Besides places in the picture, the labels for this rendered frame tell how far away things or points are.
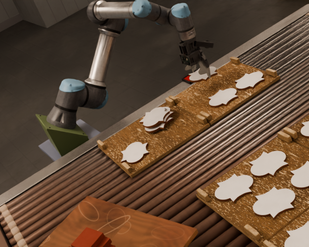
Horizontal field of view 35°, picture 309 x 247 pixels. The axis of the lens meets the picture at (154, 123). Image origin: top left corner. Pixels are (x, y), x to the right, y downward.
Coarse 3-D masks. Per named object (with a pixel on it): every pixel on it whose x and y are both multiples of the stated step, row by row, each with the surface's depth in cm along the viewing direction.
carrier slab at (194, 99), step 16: (240, 64) 246; (208, 80) 244; (224, 80) 238; (272, 80) 224; (176, 96) 242; (192, 96) 237; (208, 96) 231; (240, 96) 222; (192, 112) 225; (208, 112) 220; (224, 112) 216
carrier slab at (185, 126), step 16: (176, 112) 229; (128, 128) 232; (144, 128) 227; (176, 128) 218; (192, 128) 214; (112, 144) 226; (128, 144) 221; (160, 144) 212; (176, 144) 208; (144, 160) 206
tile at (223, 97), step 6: (228, 90) 227; (234, 90) 225; (216, 96) 227; (222, 96) 225; (228, 96) 223; (234, 96) 221; (210, 102) 224; (216, 102) 222; (222, 102) 220; (228, 102) 220
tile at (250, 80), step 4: (256, 72) 232; (260, 72) 231; (244, 76) 233; (248, 76) 231; (252, 76) 230; (256, 76) 229; (260, 76) 228; (236, 80) 232; (240, 80) 231; (244, 80) 230; (248, 80) 228; (252, 80) 227; (256, 80) 226; (260, 80) 225; (264, 80) 225; (236, 84) 229; (240, 84) 228; (244, 84) 227; (248, 84) 226; (252, 84) 224; (256, 84) 225; (236, 88) 228; (240, 88) 225; (244, 88) 225; (248, 88) 225; (252, 88) 224
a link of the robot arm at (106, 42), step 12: (108, 24) 247; (120, 24) 250; (108, 36) 249; (96, 48) 253; (108, 48) 251; (96, 60) 252; (108, 60) 253; (96, 72) 252; (96, 84) 251; (96, 96) 253; (96, 108) 258
